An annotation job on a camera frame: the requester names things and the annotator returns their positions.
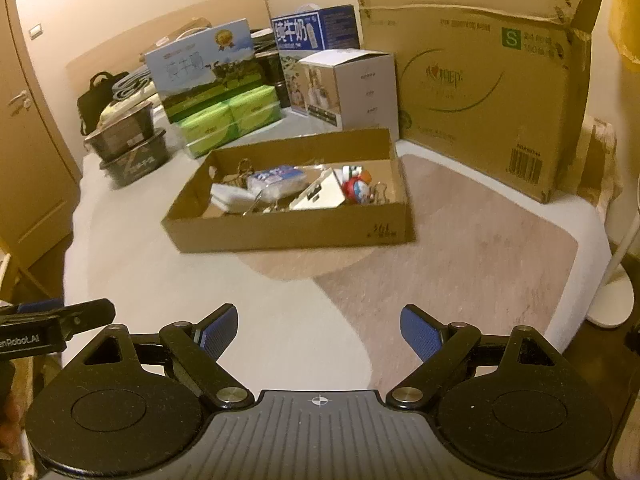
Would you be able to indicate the black bag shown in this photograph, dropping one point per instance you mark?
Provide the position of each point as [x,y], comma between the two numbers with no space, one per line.
[95,97]

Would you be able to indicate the wooden door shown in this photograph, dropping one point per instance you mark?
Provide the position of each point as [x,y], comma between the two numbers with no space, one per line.
[35,160]

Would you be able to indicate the folded grey cloth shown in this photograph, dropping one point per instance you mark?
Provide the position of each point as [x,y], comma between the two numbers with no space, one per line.
[131,85]

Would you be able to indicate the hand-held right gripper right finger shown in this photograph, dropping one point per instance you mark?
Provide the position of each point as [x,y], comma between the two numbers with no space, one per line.
[420,332]

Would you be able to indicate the white wall switch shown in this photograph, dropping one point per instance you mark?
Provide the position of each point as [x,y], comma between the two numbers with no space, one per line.
[35,31]

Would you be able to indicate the red toy figure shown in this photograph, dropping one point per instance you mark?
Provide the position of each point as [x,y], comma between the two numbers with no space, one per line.
[357,190]

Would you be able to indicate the black canister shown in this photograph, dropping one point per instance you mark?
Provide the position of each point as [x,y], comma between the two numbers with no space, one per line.
[272,67]

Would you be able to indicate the blue milk carton box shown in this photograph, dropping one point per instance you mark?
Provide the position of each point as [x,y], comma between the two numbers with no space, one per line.
[320,25]

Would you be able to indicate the blue tissue packet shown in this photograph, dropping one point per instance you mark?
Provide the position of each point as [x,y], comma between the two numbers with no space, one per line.
[275,180]

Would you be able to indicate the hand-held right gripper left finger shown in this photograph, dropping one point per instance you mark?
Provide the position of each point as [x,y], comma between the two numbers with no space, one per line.
[220,330]

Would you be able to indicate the shallow cardboard tray box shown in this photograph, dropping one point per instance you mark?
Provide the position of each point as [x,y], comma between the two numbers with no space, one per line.
[290,232]

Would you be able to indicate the green tissue pack bundle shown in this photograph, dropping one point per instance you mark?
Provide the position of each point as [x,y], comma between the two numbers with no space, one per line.
[220,125]

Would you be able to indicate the white product box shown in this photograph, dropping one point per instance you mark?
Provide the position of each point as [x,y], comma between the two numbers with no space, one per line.
[367,90]

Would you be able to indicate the white card box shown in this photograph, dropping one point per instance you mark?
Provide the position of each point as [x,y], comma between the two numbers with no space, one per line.
[320,192]

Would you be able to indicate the black food container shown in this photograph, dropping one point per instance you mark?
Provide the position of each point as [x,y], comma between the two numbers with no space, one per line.
[135,165]
[120,135]

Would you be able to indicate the wooden headboard panel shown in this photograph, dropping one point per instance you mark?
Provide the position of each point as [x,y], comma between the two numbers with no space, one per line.
[125,45]

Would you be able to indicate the zebra striped hair clip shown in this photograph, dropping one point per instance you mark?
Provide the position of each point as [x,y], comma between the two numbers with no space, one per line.
[240,176]

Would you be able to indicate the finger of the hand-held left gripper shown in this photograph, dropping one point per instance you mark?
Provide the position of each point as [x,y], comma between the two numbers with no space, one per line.
[40,306]
[85,315]

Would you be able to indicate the white square night light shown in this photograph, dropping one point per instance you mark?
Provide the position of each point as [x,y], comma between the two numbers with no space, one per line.
[230,197]

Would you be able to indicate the green milk carton box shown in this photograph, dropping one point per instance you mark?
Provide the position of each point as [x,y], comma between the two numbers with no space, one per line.
[200,67]

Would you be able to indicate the yellow plastic bag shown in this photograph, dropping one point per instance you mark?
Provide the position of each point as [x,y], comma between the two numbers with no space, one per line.
[627,20]

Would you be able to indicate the white floor stand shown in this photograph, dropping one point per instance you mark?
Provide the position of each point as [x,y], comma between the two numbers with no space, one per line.
[610,300]

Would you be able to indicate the large brown cardboard box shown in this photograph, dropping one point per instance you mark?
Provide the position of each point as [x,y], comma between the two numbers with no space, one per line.
[475,85]

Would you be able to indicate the pale plastic bag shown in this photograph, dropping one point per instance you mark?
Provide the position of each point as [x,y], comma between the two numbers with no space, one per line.
[117,110]

